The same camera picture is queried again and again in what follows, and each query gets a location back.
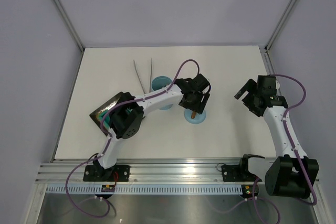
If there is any aluminium rail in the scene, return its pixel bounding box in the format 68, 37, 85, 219
35, 157, 240, 184

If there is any blue lid with wooden handle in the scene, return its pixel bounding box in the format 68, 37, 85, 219
184, 109, 206, 124

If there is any blue cylindrical lunch box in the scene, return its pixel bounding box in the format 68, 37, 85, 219
151, 76, 173, 110

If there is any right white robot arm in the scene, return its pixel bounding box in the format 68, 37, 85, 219
235, 74, 319, 205

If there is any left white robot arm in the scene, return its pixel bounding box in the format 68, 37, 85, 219
94, 73, 211, 181

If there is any white slotted cable duct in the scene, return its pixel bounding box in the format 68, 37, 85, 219
46, 184, 243, 195

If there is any left aluminium frame post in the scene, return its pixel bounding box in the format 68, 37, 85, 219
51, 0, 85, 54

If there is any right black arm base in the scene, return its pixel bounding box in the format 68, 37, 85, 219
216, 154, 266, 182

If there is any black teal square plate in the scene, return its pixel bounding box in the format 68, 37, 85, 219
89, 92, 133, 139

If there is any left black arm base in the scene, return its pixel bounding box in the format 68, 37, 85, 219
83, 161, 130, 182

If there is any right aluminium frame post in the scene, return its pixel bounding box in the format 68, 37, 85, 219
265, 0, 299, 53

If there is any aluminium frame post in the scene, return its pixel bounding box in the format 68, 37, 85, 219
51, 0, 85, 54
265, 0, 299, 53

